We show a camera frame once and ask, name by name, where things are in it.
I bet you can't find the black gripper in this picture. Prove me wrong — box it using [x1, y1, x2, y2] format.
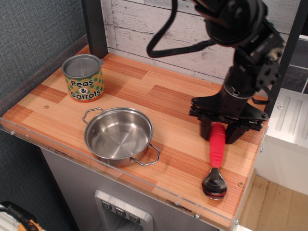
[189, 84, 269, 144]

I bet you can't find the red handled metal spoon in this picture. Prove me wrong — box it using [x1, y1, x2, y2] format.
[202, 123, 227, 200]

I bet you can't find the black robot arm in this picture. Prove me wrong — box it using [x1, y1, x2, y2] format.
[190, 0, 284, 144]

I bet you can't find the stainless steel pot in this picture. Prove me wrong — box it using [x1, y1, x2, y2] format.
[82, 107, 161, 167]

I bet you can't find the white toy sink unit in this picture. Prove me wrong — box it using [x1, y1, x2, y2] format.
[254, 35, 308, 196]

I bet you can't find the silver water dispenser panel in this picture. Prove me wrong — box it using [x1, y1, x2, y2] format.
[94, 190, 154, 231]

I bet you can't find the grey toy fridge cabinet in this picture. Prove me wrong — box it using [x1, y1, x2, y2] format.
[42, 149, 216, 231]

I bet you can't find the peas and carrots can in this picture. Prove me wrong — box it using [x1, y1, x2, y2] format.
[62, 54, 105, 103]

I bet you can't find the clear acrylic edge guard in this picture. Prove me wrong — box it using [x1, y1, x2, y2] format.
[1, 113, 267, 231]

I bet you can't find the orange and black object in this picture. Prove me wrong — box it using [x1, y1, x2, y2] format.
[0, 203, 43, 231]

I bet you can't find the black braided cable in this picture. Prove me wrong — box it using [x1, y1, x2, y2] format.
[146, 0, 216, 58]

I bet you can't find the right dark post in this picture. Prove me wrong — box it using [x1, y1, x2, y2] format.
[264, 0, 308, 117]

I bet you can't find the dark post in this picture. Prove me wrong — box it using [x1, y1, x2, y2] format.
[264, 0, 308, 117]
[81, 0, 108, 58]

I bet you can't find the left dark post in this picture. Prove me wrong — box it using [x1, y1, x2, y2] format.
[81, 0, 108, 58]

